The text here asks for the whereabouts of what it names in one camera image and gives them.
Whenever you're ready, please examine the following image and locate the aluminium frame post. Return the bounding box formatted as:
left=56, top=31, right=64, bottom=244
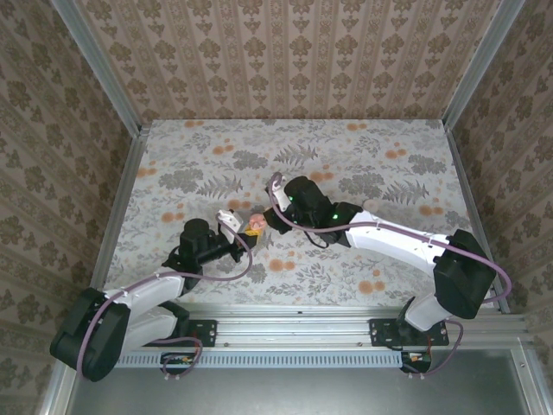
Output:
left=50, top=0, right=144, bottom=137
left=441, top=0, right=527, bottom=131

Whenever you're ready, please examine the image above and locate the grey metal sheet panel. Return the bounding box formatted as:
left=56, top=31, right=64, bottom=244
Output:
left=64, top=367, right=535, bottom=415

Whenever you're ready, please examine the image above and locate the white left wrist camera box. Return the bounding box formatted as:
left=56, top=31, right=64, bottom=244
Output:
left=214, top=208, right=246, bottom=233

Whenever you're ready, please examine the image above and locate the aluminium side rail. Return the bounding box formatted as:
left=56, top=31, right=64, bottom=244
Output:
left=80, top=124, right=152, bottom=316
left=444, top=127, right=511, bottom=316

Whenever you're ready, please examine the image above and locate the aluminium base beam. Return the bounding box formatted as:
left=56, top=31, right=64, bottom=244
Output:
left=64, top=302, right=531, bottom=349

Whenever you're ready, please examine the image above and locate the small connector board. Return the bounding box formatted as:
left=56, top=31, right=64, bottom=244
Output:
left=401, top=350, right=433, bottom=368
left=162, top=352, right=195, bottom=368

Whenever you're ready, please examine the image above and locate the grey slotted cable duct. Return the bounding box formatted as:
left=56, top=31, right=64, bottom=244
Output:
left=116, top=350, right=405, bottom=369

